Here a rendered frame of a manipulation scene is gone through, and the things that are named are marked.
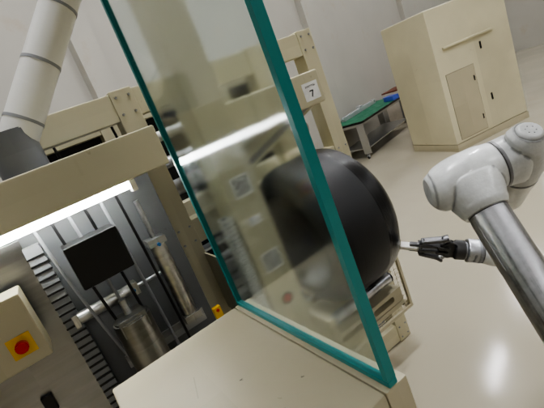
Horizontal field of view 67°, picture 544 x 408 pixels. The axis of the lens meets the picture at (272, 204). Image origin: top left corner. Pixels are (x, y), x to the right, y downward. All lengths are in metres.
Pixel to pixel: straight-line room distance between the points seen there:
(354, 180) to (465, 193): 0.46
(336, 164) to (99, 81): 4.14
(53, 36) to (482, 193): 1.37
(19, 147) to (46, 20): 0.42
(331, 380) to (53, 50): 1.31
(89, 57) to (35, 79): 3.84
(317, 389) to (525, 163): 0.77
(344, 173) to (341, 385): 0.88
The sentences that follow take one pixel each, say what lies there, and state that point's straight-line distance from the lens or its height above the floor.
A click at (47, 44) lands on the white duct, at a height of 2.16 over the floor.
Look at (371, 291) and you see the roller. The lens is 1.70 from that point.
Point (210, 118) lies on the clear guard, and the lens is 0.77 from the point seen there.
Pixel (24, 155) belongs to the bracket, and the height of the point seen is 1.86.
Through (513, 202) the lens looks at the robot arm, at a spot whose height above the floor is 1.21.
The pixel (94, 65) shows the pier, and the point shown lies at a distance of 5.37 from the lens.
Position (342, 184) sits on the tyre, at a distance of 1.45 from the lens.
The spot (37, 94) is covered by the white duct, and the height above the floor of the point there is 2.02.
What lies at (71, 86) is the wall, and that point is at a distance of 5.32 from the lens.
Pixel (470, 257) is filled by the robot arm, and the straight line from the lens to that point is 1.68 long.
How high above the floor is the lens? 1.76
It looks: 14 degrees down
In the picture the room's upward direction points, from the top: 22 degrees counter-clockwise
